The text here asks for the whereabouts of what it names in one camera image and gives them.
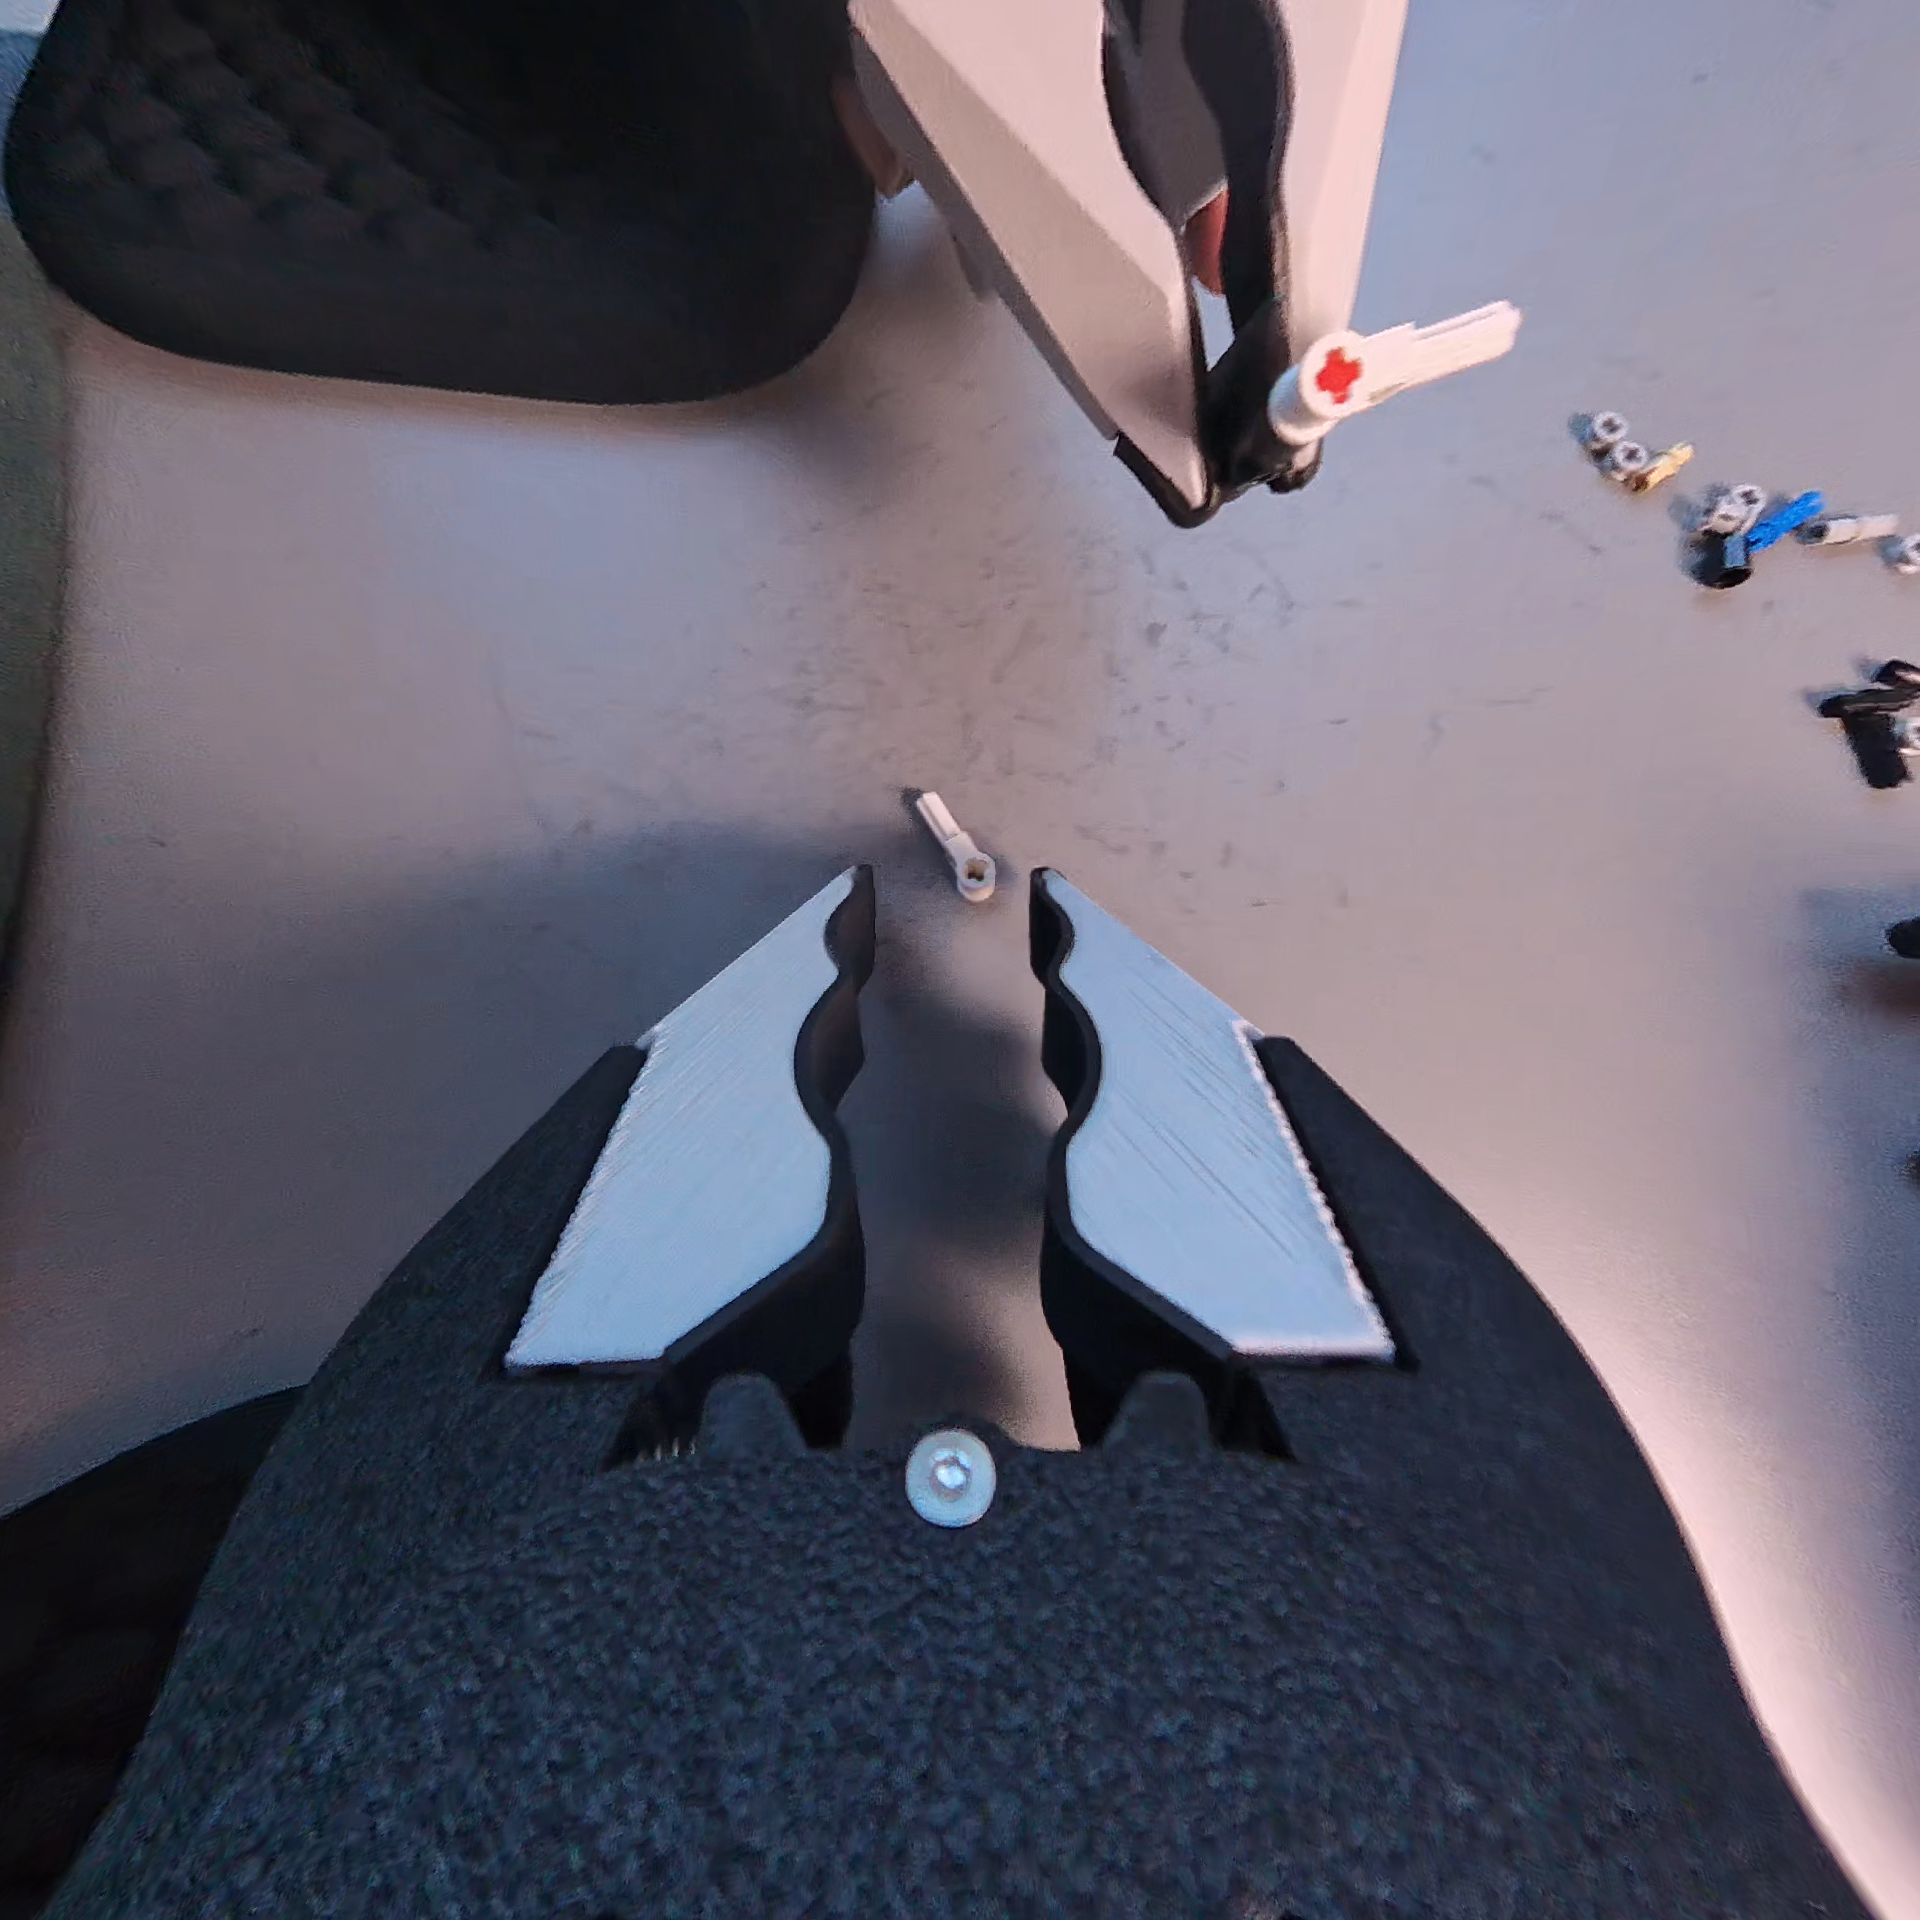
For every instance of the cluster of small lego pieces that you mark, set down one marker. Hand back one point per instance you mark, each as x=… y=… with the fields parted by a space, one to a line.
x=1723 y=517

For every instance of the person's green sweatshirt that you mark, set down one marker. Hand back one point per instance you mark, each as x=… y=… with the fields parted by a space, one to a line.
x=23 y=599

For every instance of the person's left hand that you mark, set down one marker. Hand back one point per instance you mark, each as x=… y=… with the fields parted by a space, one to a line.
x=867 y=135

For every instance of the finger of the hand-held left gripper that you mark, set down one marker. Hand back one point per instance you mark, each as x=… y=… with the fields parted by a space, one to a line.
x=1343 y=150
x=1020 y=166

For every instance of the black lego connector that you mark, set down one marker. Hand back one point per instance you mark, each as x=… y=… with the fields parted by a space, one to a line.
x=1243 y=436

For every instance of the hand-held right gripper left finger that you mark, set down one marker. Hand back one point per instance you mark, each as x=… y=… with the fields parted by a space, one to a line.
x=690 y=1184

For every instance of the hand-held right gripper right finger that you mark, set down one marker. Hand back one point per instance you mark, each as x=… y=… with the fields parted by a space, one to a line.
x=1213 y=1200

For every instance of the red lego axle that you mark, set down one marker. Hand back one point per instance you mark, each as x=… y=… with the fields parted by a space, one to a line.
x=1332 y=376

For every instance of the white lego connector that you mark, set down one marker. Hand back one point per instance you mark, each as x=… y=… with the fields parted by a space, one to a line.
x=1440 y=342
x=961 y=848

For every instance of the black wrist rest pad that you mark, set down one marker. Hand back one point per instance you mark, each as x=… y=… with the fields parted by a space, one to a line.
x=421 y=194
x=106 y=1621

